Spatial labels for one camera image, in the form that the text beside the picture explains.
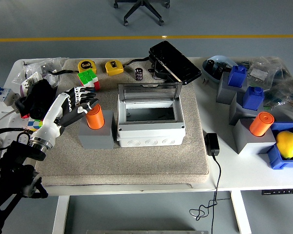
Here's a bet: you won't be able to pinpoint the white table leg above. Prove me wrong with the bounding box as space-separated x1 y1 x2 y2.
52 195 70 234
230 190 252 234

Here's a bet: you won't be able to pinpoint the clear bags of small parts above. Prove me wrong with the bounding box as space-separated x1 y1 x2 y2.
12 57 69 93

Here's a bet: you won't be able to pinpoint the blue plastic bin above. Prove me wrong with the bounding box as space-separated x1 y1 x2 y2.
267 121 293 170

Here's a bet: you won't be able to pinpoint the small colourful puzzle cube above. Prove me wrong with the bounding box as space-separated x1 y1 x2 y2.
27 118 44 133

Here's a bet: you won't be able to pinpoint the black power adapter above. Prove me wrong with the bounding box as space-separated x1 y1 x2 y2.
204 133 220 156

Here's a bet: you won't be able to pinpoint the grey-brown mat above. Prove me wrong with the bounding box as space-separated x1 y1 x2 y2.
36 58 210 187

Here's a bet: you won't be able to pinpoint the yellow tape measure 5m print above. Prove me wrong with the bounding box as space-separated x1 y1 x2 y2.
77 59 98 74

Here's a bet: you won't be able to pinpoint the white cable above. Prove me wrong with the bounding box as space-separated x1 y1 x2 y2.
0 108 18 132

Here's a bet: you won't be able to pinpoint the black cloth bundle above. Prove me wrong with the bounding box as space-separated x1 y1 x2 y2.
14 79 59 120

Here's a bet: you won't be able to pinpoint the grey block with round hole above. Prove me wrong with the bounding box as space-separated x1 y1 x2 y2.
232 118 277 155
78 110 115 150

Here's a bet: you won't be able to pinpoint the black tape measure strap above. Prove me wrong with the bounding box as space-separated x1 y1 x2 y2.
46 69 79 75

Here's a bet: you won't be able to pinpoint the orange cylinder battery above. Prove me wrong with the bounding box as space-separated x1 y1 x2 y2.
84 103 105 130
249 112 275 137

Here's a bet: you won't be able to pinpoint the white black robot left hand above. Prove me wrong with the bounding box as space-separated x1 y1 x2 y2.
30 86 100 145

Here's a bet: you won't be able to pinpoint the black office chair base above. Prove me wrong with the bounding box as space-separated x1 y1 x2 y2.
113 0 171 27

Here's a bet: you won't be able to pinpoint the black adapter cord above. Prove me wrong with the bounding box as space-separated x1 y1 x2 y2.
189 155 231 234

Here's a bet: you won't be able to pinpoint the large colourful puzzle cube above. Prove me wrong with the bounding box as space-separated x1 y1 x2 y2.
77 69 101 92

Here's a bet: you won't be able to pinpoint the white socket block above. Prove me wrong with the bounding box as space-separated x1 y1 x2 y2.
4 92 21 107

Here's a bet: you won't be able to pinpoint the white blue circuit breaker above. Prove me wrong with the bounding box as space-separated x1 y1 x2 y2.
0 86 14 110

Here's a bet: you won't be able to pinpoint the grey junction box clear lid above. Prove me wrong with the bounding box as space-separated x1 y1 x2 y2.
116 81 186 148

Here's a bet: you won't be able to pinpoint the grey holder block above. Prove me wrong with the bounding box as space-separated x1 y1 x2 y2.
229 91 266 126
215 71 249 105

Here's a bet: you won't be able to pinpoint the black case strap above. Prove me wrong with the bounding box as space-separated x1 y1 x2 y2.
124 56 151 67

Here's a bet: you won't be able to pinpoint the light blue bowl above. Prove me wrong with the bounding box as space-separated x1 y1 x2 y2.
202 55 239 83

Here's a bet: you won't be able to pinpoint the black table control panel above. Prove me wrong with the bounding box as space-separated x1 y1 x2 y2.
261 189 293 195

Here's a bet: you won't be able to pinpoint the clear bags of components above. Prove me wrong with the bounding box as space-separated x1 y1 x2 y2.
236 56 293 122

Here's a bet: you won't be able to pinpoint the blue plastic block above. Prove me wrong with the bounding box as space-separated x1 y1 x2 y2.
242 86 264 110
227 65 247 88

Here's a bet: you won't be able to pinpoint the yellow tape measure black label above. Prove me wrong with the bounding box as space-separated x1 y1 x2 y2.
105 59 125 77

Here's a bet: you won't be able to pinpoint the yellow lemon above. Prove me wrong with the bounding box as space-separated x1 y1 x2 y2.
275 131 293 159

